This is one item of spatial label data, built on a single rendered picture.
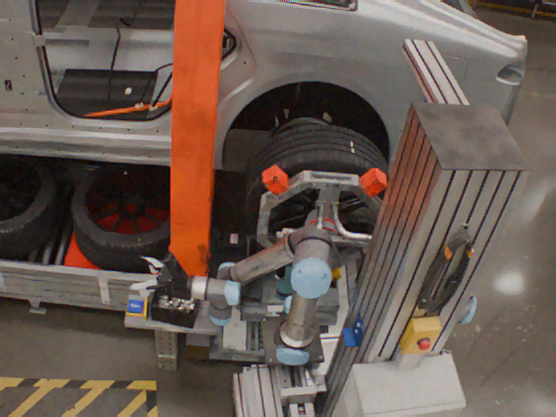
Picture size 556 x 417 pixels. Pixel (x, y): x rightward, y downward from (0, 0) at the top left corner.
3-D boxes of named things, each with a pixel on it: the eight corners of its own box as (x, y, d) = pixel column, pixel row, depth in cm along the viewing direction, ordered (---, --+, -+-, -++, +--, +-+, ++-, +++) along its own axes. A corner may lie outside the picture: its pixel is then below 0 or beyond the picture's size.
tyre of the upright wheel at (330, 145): (413, 185, 314) (332, 97, 278) (420, 220, 298) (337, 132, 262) (305, 244, 344) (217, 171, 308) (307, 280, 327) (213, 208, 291)
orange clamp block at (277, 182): (289, 176, 277) (275, 164, 272) (289, 190, 272) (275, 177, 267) (275, 184, 281) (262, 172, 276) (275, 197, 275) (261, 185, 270)
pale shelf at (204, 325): (218, 306, 306) (218, 302, 304) (217, 335, 294) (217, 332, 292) (128, 297, 303) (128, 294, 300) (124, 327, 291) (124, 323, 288)
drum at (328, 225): (334, 229, 299) (339, 207, 289) (337, 265, 284) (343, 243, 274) (302, 226, 298) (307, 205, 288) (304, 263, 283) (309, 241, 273)
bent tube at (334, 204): (369, 209, 281) (374, 192, 274) (373, 243, 268) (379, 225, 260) (329, 207, 280) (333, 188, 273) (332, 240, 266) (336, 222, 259)
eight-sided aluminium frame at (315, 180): (367, 261, 315) (394, 177, 276) (368, 271, 310) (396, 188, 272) (253, 253, 310) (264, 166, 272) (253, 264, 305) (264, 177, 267)
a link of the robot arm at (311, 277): (310, 339, 239) (337, 239, 200) (306, 372, 228) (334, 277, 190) (277, 334, 239) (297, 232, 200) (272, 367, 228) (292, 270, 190)
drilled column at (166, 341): (178, 354, 332) (177, 308, 302) (177, 370, 325) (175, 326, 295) (159, 352, 331) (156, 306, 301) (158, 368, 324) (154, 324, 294)
